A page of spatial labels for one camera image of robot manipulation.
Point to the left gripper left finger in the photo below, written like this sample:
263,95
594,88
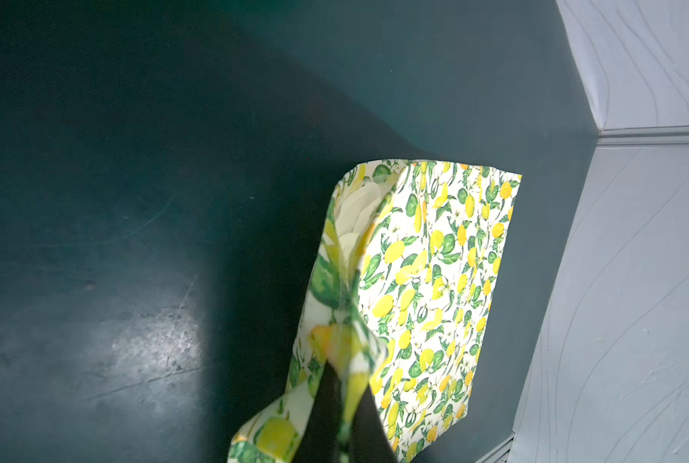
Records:
319,443

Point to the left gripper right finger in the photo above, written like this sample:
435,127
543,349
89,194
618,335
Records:
368,440

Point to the lemon print skirt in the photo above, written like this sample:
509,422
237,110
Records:
397,304

